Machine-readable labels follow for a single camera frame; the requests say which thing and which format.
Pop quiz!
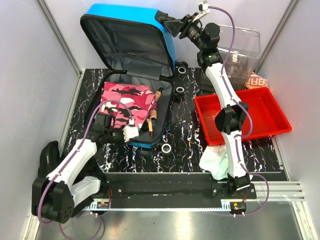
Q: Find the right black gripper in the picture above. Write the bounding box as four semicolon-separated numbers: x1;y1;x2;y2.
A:
163;13;205;52

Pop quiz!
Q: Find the pink camouflage garment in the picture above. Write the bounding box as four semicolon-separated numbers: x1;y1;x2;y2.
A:
99;82;157;129

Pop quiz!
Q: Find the blue hard-shell suitcase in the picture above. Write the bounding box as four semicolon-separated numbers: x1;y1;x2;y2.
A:
80;3;188;155

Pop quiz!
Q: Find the red plastic tray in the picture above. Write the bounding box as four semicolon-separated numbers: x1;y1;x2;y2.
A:
194;87;292;146

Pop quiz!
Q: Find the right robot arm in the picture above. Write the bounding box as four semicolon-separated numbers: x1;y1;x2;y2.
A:
155;12;251;199

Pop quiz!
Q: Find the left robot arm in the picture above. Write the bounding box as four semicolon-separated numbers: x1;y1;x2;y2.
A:
31;114;128;224

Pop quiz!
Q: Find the clear plastic drawer organizer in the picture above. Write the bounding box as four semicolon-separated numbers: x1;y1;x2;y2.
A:
199;23;261;93

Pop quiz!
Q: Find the black cloth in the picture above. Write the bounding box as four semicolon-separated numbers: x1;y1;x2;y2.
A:
34;140;62;185

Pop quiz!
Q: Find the black marble pattern mat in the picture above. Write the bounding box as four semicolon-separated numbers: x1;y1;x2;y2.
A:
61;68;288;181

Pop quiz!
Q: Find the orange white printed bag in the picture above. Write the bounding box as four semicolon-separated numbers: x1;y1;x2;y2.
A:
245;72;269;90

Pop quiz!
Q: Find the white mint cloth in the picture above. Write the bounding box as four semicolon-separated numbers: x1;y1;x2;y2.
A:
199;145;229;181

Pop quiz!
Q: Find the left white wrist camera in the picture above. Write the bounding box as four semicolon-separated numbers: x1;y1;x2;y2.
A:
123;126;139;143

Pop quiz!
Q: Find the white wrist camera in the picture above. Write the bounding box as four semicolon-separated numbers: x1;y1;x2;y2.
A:
123;126;139;143
192;0;210;22

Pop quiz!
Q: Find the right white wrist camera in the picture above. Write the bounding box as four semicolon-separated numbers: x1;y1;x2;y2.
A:
192;0;210;22

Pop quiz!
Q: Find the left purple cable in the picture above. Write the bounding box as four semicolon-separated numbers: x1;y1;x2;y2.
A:
36;99;135;240

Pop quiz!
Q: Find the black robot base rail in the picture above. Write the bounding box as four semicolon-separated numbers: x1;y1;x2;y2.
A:
105;172;257;211

